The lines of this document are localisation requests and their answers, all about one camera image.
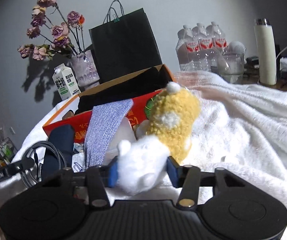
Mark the white thermos bottle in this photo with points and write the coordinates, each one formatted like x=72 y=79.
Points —
x=266 y=52

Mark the red cardboard box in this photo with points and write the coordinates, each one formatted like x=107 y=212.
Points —
x=129 y=96

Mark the water bottle right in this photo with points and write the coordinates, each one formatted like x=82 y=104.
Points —
x=218 y=37

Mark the clear glass cup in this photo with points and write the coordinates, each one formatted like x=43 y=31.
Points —
x=231 y=67

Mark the wire storage rack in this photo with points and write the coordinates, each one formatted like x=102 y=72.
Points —
x=7 y=152

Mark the white milk carton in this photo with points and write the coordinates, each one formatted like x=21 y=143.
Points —
x=65 y=81

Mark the water bottle middle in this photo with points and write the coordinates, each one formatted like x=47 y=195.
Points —
x=205 y=55

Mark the black paper bag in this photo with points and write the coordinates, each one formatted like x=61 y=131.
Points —
x=123 y=43

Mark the white fluffy blanket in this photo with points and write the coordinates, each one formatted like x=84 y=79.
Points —
x=241 y=127

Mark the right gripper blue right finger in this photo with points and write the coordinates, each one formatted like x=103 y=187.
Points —
x=175 y=172

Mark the purple glass vase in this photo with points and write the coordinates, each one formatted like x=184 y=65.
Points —
x=85 y=69

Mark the purple knitted cloth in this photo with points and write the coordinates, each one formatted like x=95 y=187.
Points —
x=103 y=132

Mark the dried purple flowers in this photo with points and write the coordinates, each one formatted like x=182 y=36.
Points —
x=62 y=35

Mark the water bottle left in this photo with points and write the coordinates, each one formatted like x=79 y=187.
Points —
x=185 y=63

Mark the yellow white plush toy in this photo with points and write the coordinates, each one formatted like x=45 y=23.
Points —
x=167 y=133

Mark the water bottle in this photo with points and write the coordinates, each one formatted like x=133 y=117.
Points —
x=218 y=37
x=205 y=55
x=185 y=63

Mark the white round lamp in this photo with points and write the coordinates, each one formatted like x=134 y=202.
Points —
x=236 y=47

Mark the navy blue pouch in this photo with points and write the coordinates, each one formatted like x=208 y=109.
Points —
x=62 y=138

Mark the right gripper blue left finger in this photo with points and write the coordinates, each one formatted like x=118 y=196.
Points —
x=109 y=173

